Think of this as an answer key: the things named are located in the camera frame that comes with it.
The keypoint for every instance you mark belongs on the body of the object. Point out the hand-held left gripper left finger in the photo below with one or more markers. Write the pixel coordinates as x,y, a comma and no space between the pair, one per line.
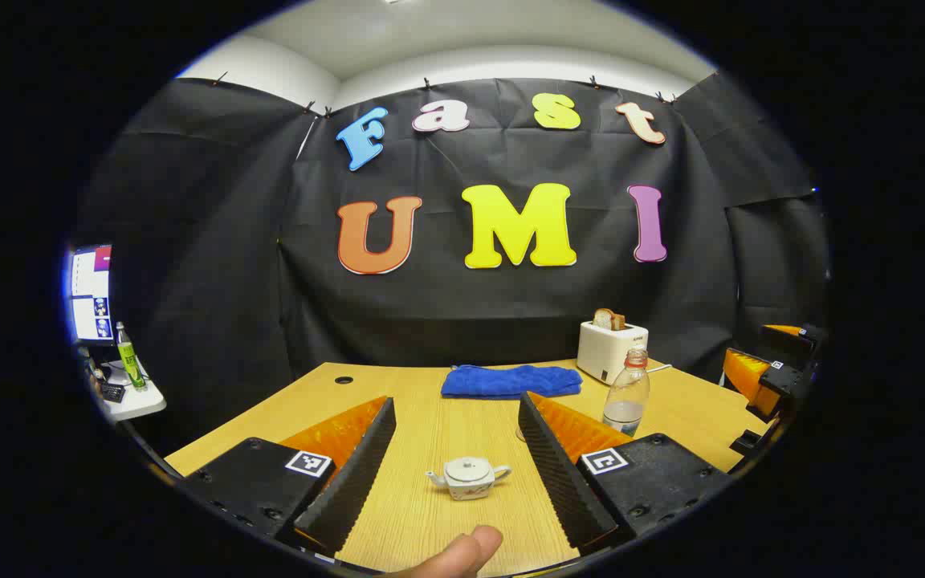
366,466

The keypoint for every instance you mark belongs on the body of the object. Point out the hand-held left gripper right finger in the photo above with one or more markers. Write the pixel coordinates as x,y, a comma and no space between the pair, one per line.
551,474

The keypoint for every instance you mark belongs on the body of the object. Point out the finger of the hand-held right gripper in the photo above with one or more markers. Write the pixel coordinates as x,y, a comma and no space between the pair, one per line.
792,345
747,377

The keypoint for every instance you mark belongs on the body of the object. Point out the white teacup lid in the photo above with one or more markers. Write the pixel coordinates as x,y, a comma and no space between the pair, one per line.
469,466

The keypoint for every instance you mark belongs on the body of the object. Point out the white floral teacup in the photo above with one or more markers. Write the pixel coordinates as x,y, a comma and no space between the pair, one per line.
469,486

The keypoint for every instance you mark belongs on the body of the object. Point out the clear plastic water bottle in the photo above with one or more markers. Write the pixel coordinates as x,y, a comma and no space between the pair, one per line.
625,401

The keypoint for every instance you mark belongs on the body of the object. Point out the green drink bottle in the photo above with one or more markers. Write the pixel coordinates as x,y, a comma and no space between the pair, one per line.
130,361

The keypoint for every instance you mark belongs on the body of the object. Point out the blue folded towel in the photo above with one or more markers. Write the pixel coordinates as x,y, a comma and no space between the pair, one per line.
511,381

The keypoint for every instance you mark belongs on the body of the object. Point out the white toaster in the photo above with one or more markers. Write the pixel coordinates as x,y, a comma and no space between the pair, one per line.
607,353

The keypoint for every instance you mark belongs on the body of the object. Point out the bread slice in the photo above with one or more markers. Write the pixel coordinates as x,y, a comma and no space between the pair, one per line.
607,319

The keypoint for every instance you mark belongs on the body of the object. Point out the black backdrop cloth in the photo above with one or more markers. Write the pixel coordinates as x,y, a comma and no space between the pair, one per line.
230,281

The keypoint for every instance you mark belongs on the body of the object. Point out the white side table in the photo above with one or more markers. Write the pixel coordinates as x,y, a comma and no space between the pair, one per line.
137,405

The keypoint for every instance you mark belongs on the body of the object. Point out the small black device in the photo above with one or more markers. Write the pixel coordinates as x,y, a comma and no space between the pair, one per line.
112,392

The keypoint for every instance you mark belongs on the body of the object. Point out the computer monitor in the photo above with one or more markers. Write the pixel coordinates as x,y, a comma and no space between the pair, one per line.
91,297

